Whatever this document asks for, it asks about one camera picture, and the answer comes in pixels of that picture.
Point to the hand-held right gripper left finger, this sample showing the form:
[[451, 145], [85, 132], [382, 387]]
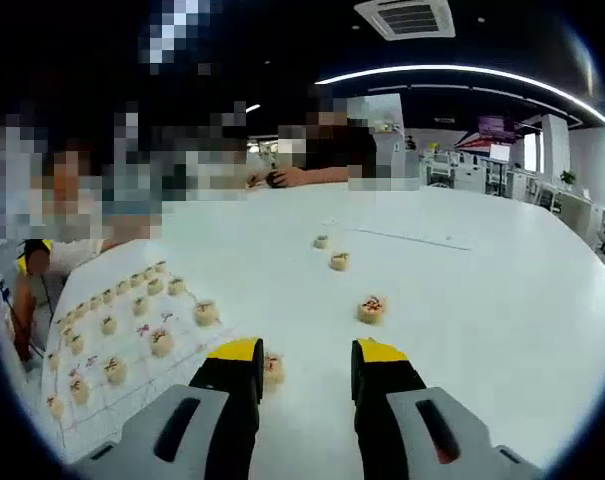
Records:
[[192, 430]]

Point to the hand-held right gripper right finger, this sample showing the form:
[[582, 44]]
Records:
[[407, 430]]

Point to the clear paper chessboard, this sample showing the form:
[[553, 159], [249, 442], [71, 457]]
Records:
[[132, 360]]

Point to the group of black-marked chess pieces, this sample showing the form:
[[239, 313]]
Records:
[[108, 325]]

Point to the group of red-marked chess pieces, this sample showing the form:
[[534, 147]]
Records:
[[372, 308]]

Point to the black round object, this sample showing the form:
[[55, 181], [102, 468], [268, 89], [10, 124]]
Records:
[[277, 180]]

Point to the white office desk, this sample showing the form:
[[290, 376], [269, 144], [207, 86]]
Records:
[[507, 180]]

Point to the potted plant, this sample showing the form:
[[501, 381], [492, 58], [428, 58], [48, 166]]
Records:
[[568, 177]]

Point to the curved ceiling light strip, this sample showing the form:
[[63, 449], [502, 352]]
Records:
[[457, 70]]

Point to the ceiling air conditioner vent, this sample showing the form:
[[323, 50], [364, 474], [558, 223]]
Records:
[[407, 20]]

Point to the purple wall screen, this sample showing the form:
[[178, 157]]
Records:
[[496, 127]]

